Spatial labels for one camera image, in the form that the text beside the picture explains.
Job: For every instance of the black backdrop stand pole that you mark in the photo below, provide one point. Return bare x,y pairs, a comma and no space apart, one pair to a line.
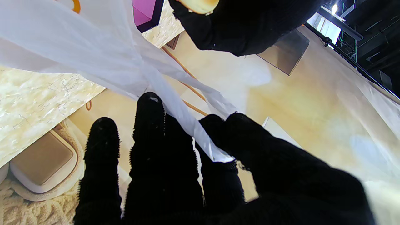
326,41

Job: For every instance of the bright studio light panel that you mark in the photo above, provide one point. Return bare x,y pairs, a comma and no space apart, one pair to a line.
328,28

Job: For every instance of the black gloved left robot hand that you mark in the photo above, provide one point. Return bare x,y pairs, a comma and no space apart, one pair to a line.
250,25

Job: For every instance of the black gift box pink inside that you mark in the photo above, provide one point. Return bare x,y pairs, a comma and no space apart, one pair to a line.
143,12

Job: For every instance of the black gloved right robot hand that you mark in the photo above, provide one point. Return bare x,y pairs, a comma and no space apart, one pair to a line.
281,187

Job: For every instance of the white plastic bag orange logo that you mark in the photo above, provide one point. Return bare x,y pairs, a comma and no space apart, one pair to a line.
78,40

